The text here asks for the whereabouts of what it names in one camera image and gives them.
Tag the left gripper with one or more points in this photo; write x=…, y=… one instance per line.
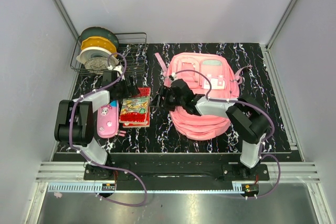
x=127, y=93

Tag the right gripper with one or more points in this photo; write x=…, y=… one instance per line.
x=164, y=92

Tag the red thirteen-storey treehouse book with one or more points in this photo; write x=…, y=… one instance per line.
x=146, y=91

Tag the pink school backpack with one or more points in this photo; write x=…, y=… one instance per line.
x=202, y=73

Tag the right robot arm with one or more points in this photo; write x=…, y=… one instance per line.
x=251, y=122

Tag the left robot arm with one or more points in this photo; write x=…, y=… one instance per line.
x=75, y=118

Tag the pink blue pencil case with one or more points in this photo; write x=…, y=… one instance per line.
x=108, y=120

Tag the speckled beige plate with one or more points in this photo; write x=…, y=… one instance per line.
x=98, y=65

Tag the white blue-rimmed plate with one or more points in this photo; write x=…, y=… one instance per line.
x=92, y=52

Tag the yellow plate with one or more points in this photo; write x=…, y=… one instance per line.
x=97, y=41

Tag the dark green plate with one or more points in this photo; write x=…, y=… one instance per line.
x=100, y=32

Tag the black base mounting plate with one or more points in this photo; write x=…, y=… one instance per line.
x=215, y=170

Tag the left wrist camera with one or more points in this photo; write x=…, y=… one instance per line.
x=119, y=70

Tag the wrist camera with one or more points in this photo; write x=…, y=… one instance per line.
x=119, y=70
x=172, y=77

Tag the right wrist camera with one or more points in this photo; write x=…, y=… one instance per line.
x=172, y=77

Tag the grey wire dish rack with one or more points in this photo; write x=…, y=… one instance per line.
x=132, y=45

